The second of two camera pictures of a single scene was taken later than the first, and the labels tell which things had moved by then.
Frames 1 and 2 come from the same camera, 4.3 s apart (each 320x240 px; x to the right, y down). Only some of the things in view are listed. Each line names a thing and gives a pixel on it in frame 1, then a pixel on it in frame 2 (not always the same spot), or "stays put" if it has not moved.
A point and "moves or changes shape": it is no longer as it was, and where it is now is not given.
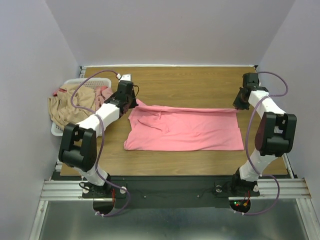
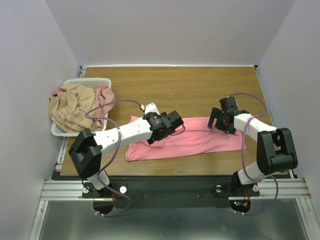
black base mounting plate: x=176 y=192 stays put
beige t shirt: x=61 y=111 stays put
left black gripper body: x=132 y=100 -> x=151 y=141
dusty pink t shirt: x=101 y=95 stays put
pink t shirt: x=176 y=128 moves or changes shape
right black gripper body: x=239 y=99 -> x=217 y=118
